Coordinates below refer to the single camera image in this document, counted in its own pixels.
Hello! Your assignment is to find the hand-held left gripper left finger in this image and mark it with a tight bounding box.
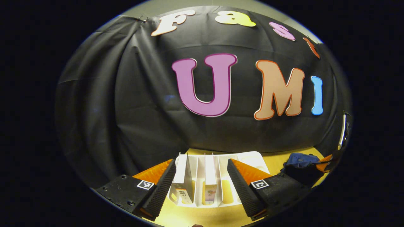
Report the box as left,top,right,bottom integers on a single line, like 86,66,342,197
95,159,176,221

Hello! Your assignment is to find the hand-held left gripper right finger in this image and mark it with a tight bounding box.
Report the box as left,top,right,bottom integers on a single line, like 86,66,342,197
227,159,311,221

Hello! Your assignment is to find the blue schoolbag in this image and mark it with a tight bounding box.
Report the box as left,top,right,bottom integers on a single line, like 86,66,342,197
281,153,325,186

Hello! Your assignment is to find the dark grey book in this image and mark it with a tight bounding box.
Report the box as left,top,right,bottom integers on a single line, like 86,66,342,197
171,153,194,205

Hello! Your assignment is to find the pink book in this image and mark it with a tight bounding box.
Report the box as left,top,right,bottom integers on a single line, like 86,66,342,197
204,154,219,203

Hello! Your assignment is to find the white bookshelf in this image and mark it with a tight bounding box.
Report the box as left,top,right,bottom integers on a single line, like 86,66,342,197
169,151,270,208

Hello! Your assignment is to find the black backdrop cloth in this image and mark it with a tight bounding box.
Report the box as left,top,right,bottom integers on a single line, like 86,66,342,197
55,6,352,189

